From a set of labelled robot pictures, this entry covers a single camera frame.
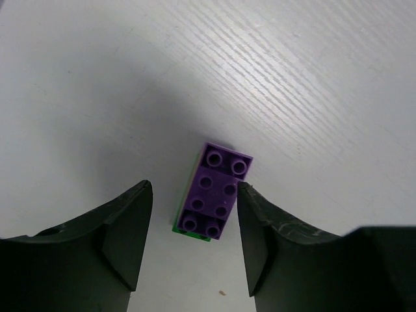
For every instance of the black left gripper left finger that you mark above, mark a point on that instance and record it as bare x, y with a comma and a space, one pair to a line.
90, 263

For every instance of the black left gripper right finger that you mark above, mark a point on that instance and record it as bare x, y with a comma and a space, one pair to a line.
294, 266

